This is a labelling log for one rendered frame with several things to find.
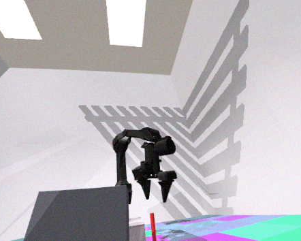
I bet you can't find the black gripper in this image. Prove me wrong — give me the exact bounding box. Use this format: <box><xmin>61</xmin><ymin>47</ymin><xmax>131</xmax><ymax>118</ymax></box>
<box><xmin>134</xmin><ymin>157</ymin><xmax>177</xmax><ymax>203</ymax></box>

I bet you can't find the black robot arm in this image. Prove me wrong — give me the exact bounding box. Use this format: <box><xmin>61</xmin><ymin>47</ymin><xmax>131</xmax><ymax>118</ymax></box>
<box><xmin>112</xmin><ymin>127</ymin><xmax>176</xmax><ymax>204</ymax></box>

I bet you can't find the red peg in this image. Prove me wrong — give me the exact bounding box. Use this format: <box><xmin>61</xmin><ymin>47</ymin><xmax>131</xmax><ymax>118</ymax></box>
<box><xmin>150</xmin><ymin>213</ymin><xmax>157</xmax><ymax>241</ymax></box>

